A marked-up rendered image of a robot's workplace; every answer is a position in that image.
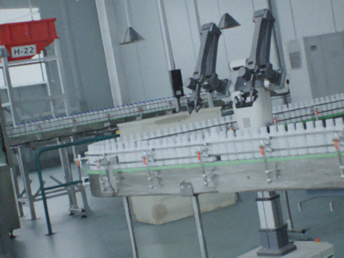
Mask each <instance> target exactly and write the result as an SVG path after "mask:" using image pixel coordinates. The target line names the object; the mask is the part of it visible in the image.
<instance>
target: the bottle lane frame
mask: <svg viewBox="0 0 344 258"><path fill-rule="evenodd" d="M267 162H268V169H269V170H273V164H272V163H275V164H276V169H275V170H273V171H271V178H274V177H275V175H274V171H276V172H277V177H276V178H275V179H273V181H272V182H271V184H270V185H268V183H267V182H266V179H267V177H266V174H265V166H264V159H252V160H244V161H230V162H214V163H204V170H205V174H209V173H210V169H209V168H212V173H211V175H213V181H212V182H211V183H209V185H207V188H205V186H204V184H203V183H204V180H203V178H202V174H203V173H202V166H200V163H199V164H185V165H176V166H162V167H154V168H149V171H150V177H155V171H157V177H156V178H158V180H159V183H158V184H157V185H155V186H154V188H153V190H150V188H149V181H148V172H147V170H146V168H139V169H124V170H112V174H113V176H115V178H116V182H118V181H119V182H118V183H116V184H117V191H118V192H114V196H113V197H134V196H164V195H181V192H180V183H182V182H190V183H191V184H192V189H193V193H194V194H209V193H224V192H255V191H284V190H315V189H344V182H343V181H342V179H341V170H340V168H339V167H340V163H339V156H338V153H336V154H321V155H305V156H291V157H276V158H267ZM211 175H208V177H207V179H208V182H210V181H211ZM156 178H153V184H156ZM112 195H113V192H111V193H110V196H112Z"/></svg>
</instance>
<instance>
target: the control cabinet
mask: <svg viewBox="0 0 344 258"><path fill-rule="evenodd" d="M282 46H283V53H284V59H285V66H286V70H287V73H288V74H290V75H291V77H290V84H289V88H290V95H291V102H292V107H293V108H294V103H297V102H298V106H299V102H303V103H304V101H309V104H310V100H312V99H314V103H315V98H319V100H320V98H321V97H323V98H324V101H326V96H329V99H330V100H331V98H330V96H333V95H334V97H335V95H338V94H344V29H343V31H340V32H332V33H328V34H327V33H326V34H320V35H312V36H307V37H304V36H303V35H302V37H300V38H295V39H293V40H288V41H284V42H282ZM340 97H341V96H340Z"/></svg>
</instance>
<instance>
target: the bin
mask: <svg viewBox="0 0 344 258"><path fill-rule="evenodd" d="M306 192H307V196H315V197H312V198H309V199H307V200H305V201H303V202H307V201H308V200H311V199H313V198H316V197H318V196H327V195H344V189H315V190H306ZM342 198H344V197H341V198H339V199H338V200H335V201H333V202H330V206H331V209H332V210H333V205H334V202H336V201H339V200H341V199H342ZM303 202H300V203H298V208H299V211H301V207H302V203H303Z"/></svg>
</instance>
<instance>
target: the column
mask: <svg viewBox="0 0 344 258"><path fill-rule="evenodd" d="M96 4H97V10H98V17H99V23H100V28H101V30H102V37H103V44H104V50H105V57H106V63H107V66H108V70H109V77H110V83H111V90H112V96H113V100H114V106H115V109H117V106H119V108H120V109H121V106H122V105H124V108H125V104H128V107H130V103H131V102H130V96H129V92H128V86H127V82H126V76H125V69H124V63H123V56H122V52H121V46H120V45H118V44H119V35H118V29H117V22H116V16H115V12H114V9H113V2H112V0H96Z"/></svg>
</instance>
